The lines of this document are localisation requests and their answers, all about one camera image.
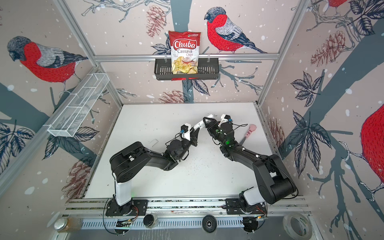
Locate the white remote control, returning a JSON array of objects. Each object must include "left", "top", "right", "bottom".
[{"left": 193, "top": 114, "right": 214, "bottom": 130}]

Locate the aluminium front rail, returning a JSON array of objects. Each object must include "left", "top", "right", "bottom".
[{"left": 61, "top": 197, "right": 311, "bottom": 233}]

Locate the black wall basket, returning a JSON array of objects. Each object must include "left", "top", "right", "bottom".
[{"left": 154, "top": 57, "right": 219, "bottom": 81}]

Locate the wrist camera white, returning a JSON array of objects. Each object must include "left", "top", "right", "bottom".
[
  {"left": 180, "top": 123, "right": 191, "bottom": 141},
  {"left": 219, "top": 114, "right": 233, "bottom": 127}
]

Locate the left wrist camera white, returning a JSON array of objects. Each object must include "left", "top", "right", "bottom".
[{"left": 180, "top": 123, "right": 191, "bottom": 141}]

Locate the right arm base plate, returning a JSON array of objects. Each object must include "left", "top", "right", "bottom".
[{"left": 224, "top": 198, "right": 267, "bottom": 216}]

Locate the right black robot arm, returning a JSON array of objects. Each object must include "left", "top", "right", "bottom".
[{"left": 203, "top": 117, "right": 298, "bottom": 214}]

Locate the pink handled brush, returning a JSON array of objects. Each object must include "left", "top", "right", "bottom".
[{"left": 239, "top": 124, "right": 257, "bottom": 145}]

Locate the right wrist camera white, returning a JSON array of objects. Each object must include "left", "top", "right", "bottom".
[{"left": 219, "top": 114, "right": 233, "bottom": 127}]

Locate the white wire mesh shelf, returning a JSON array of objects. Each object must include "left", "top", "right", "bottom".
[{"left": 48, "top": 73, "right": 110, "bottom": 137}]

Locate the glass jar with lid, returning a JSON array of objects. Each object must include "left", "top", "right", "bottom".
[{"left": 54, "top": 217, "right": 83, "bottom": 233}]

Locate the clear tape roll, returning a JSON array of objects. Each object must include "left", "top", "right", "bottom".
[{"left": 283, "top": 213, "right": 313, "bottom": 240}]

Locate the Chuba cassava chips bag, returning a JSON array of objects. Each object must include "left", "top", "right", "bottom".
[{"left": 169, "top": 31, "right": 201, "bottom": 74}]

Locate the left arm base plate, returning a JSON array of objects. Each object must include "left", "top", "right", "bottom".
[{"left": 105, "top": 199, "right": 149, "bottom": 217}]

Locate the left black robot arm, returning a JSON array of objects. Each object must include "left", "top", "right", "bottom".
[{"left": 106, "top": 130, "right": 199, "bottom": 217}]

